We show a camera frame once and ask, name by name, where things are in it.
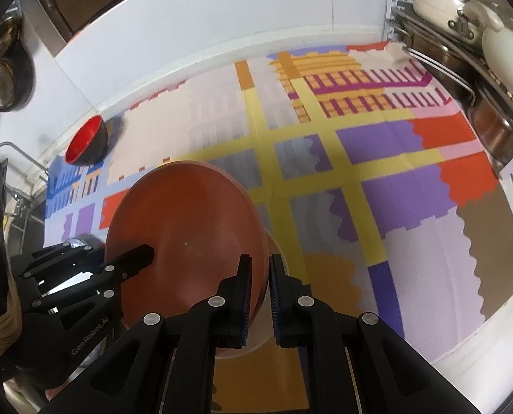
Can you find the red and black bowl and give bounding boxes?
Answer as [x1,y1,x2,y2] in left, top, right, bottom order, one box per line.
[65,115,109,166]

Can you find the metal wire rack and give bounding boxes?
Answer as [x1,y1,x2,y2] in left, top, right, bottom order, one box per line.
[0,140,50,234]

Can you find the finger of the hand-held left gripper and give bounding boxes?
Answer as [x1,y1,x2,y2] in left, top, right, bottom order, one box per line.
[32,244,156,313]
[8,241,106,287]

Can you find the dark hanging frying pan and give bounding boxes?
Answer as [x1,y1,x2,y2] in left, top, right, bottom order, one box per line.
[0,13,36,113]

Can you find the wooden cabinet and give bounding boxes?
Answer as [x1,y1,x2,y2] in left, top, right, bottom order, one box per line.
[36,0,209,57]

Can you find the colourful patterned mat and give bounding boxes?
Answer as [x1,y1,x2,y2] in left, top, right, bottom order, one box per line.
[44,41,501,414]

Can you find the copper-bottom pan with long handle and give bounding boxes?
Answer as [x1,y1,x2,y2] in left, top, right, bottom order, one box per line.
[405,47,513,167]

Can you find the cream pot with metal handle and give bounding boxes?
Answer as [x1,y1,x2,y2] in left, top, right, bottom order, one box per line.
[413,0,477,40]

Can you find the orange plate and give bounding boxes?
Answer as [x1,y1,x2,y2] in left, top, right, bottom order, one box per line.
[105,160,269,331]

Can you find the cream pot lid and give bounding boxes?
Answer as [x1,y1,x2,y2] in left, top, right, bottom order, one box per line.
[462,0,513,101]

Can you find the steel pot with loop handle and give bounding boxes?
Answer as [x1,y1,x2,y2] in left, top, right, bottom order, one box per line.
[401,21,485,96]

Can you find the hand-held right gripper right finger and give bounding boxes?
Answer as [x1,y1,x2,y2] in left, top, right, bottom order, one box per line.
[268,254,487,414]

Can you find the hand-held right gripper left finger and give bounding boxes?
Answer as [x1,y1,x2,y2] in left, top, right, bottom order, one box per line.
[36,254,254,414]

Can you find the white plastic rack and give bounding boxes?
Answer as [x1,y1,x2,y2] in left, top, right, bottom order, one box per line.
[385,0,416,48]

